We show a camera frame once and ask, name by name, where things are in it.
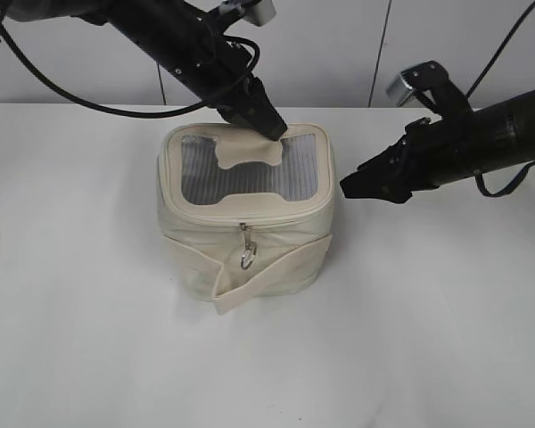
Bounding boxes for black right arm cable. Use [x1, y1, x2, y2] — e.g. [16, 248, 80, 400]
[465, 0, 535, 102]

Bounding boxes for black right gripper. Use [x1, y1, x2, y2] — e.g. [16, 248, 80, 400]
[340, 120, 495, 204]

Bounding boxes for silver ring zipper pull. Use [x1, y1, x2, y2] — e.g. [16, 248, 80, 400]
[240, 223, 258, 271]

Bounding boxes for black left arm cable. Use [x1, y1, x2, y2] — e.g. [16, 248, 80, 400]
[0, 8, 262, 118]

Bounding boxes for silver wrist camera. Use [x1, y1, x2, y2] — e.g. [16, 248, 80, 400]
[386, 61, 449, 107]
[218, 0, 276, 27]

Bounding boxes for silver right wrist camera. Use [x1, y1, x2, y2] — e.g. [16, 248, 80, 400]
[386, 61, 449, 107]

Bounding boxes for cream canvas zipper bag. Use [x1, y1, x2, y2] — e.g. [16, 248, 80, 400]
[157, 123, 336, 315]

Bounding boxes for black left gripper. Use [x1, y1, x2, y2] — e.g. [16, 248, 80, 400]
[142, 8, 288, 141]

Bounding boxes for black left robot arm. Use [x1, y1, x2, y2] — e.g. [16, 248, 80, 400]
[0, 0, 287, 141]

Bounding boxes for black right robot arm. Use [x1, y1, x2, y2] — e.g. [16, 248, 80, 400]
[340, 90, 535, 204]

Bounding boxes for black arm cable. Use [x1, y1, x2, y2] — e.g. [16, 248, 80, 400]
[465, 0, 535, 102]
[0, 8, 262, 118]

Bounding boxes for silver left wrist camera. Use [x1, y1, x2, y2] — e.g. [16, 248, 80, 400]
[218, 0, 276, 27]

